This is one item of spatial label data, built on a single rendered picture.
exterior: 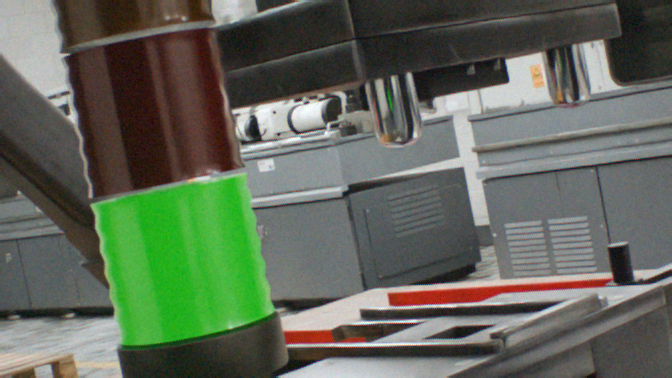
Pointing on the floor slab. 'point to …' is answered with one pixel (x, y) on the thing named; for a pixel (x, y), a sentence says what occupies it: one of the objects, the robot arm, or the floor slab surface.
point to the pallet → (61, 365)
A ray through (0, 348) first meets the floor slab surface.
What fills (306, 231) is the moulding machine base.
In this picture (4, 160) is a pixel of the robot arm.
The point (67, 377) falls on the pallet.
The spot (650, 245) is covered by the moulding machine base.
